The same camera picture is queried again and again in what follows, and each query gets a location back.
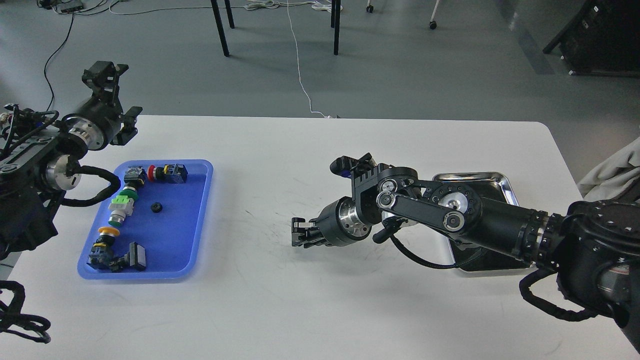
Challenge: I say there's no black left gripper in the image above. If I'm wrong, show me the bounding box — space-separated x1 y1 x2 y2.
62 61 143 151

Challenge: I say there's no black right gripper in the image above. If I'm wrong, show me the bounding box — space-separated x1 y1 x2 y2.
292 196 371 249

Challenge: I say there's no small black gear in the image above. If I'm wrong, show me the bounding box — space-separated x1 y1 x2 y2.
150 202 163 214

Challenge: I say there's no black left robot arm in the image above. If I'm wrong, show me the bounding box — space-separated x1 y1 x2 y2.
0 61 142 259

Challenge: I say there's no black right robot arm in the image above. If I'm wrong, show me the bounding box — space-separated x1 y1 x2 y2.
291 153 640 349

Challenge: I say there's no green push button black base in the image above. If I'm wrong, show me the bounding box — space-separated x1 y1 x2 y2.
118 165 147 201

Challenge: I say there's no red emergency push button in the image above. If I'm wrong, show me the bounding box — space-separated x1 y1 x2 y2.
147 163 188 184

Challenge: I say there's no blue plastic tray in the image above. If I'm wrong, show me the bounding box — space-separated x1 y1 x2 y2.
77 159 214 283

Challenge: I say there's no black table leg left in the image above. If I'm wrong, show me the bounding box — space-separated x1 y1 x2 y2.
210 0 235 58

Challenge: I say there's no black table leg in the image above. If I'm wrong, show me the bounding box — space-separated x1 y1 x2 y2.
210 0 235 58
330 0 342 56

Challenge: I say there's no silver metal tray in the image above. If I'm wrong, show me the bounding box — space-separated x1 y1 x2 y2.
432 171 534 278

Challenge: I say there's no black table leg right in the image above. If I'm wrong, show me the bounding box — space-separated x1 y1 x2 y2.
330 0 342 56

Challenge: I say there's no grey cloth at edge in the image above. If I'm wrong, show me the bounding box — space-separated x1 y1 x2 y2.
577 138 640 203

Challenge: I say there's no black cabinet on wheels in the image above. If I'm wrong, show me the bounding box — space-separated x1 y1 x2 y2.
542 0 640 78

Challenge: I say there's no black floor cable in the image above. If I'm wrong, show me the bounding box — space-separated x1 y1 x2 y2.
42 0 121 113

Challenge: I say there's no green white silver switch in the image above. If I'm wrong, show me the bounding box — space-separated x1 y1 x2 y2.
107 194 135 228

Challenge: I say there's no white floor cable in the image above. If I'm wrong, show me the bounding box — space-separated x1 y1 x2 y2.
109 0 344 120

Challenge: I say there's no yellow push button switch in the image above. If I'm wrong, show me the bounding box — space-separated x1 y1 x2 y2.
86 227 121 271

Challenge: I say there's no black square switch module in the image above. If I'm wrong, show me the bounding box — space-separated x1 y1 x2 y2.
107 241 147 272

